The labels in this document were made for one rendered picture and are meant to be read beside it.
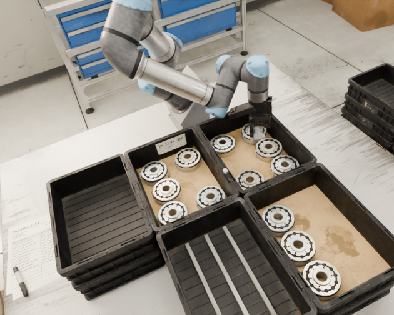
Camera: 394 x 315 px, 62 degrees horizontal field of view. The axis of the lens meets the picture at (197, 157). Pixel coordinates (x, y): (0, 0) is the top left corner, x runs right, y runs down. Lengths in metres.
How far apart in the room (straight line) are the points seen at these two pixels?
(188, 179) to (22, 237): 0.72
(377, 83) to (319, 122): 0.77
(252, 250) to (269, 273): 0.09
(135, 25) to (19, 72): 2.97
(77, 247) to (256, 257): 0.60
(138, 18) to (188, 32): 2.13
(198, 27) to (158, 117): 1.60
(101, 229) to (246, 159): 0.60
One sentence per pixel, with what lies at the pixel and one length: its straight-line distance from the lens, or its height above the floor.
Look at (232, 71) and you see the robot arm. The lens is 1.18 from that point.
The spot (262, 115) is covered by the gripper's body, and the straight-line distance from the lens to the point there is 1.25.
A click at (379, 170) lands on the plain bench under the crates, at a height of 0.70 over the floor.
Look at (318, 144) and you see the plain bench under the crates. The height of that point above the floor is 0.70.
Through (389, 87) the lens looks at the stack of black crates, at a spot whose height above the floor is 0.49.
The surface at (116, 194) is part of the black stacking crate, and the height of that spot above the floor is 0.83.
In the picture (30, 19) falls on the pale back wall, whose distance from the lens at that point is 3.77.
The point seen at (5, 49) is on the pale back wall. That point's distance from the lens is 3.88.
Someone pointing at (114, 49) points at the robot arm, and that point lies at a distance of 1.08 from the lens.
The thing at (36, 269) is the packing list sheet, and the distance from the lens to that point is 1.43.
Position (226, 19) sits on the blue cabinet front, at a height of 0.42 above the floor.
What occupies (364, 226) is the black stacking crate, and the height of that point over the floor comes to 0.87.
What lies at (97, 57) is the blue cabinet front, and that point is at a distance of 3.04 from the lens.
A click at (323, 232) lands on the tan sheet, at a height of 0.83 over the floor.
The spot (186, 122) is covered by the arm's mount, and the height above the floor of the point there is 0.80.
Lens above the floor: 1.80
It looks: 46 degrees down
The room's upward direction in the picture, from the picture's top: 11 degrees counter-clockwise
